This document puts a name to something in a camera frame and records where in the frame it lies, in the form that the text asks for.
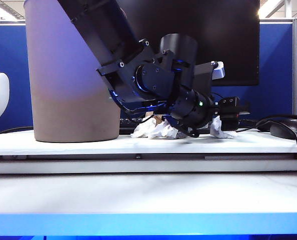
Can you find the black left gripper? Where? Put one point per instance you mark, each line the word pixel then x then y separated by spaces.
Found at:
pixel 229 105

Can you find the round white paper ball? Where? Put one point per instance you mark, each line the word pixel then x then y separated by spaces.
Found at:
pixel 217 127

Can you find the large printed white paper ball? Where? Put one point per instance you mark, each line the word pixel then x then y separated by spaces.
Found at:
pixel 163 130

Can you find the brown paper ball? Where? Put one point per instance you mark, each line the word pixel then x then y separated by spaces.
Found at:
pixel 158 118

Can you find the plain white tissue paper ball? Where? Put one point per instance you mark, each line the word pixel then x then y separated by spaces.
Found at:
pixel 142 131

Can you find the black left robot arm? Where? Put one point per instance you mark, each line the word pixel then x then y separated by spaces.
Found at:
pixel 101 25

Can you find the black computer mouse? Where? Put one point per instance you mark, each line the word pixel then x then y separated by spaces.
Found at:
pixel 291 127

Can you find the blue office partition panel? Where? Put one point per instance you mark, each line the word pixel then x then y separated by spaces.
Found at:
pixel 271 62

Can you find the black computer monitor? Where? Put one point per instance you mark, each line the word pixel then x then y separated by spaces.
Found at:
pixel 226 30

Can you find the fluorescent ceiling light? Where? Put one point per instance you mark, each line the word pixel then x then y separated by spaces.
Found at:
pixel 1 11
pixel 269 8

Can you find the grey plastic garbage bin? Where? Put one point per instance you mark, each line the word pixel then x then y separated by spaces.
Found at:
pixel 58 75

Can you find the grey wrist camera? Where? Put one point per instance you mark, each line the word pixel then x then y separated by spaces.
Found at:
pixel 218 71

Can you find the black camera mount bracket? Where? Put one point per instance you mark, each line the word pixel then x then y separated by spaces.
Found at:
pixel 202 75

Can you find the grey metal partition post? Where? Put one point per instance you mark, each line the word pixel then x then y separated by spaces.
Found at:
pixel 295 75

